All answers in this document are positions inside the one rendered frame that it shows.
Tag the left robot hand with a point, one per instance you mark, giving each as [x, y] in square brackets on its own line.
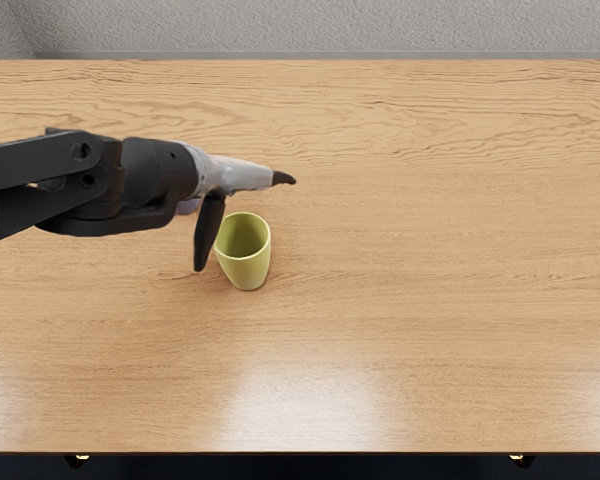
[230, 175]

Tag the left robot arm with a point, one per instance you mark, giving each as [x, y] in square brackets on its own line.
[55, 165]

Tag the lavender cup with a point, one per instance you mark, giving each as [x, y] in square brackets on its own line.
[188, 206]

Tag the yellow-green cup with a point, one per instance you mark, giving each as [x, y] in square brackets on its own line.
[245, 265]

